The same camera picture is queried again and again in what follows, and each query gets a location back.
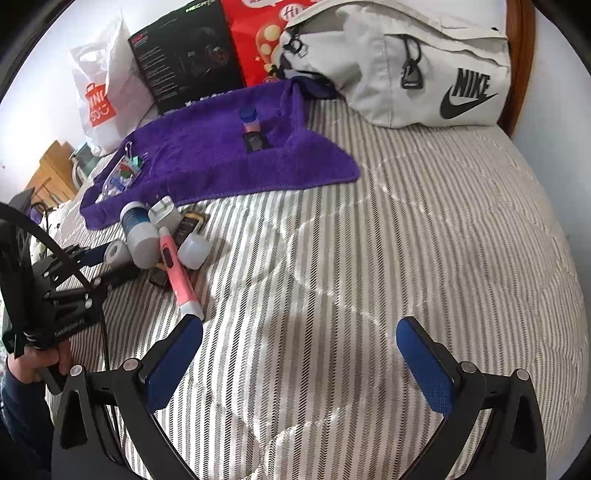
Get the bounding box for white tape roll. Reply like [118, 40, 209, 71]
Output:
[103, 239, 133, 270]

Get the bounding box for white blue cylinder bottle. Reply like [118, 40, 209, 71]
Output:
[120, 201, 160, 270]

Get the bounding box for purple towel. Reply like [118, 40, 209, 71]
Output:
[79, 80, 360, 230]

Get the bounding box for person left hand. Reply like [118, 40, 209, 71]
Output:
[7, 340, 72, 384]

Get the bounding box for red paper bag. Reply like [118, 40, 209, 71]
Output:
[221, 0, 315, 87]

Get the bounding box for grey Nike backpack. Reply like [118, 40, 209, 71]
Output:
[273, 1, 511, 128]

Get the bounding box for white Miniso shopping bag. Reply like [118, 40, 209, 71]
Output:
[70, 16, 153, 156]

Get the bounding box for teal binder clip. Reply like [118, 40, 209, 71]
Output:
[124, 141, 148, 169]

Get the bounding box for wooden headboard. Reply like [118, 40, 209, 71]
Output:
[498, 0, 536, 137]

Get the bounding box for black gold sachet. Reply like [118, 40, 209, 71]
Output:
[148, 212, 211, 290]

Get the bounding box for blue pink small container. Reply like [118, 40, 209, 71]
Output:
[238, 107, 262, 133]

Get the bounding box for white charger plug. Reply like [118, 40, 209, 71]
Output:
[148, 195, 182, 234]

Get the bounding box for black comb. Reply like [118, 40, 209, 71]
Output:
[242, 131, 269, 154]

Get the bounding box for clear candy bottle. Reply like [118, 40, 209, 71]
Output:
[101, 155, 141, 199]

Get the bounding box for black Hecate headset box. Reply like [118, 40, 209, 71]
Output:
[128, 1, 245, 115]

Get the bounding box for pink white pen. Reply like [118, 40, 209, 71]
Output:
[158, 227, 204, 321]

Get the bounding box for black cable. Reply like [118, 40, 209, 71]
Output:
[0, 201, 112, 370]

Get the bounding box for teal grey bin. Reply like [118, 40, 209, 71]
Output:
[69, 143, 100, 189]

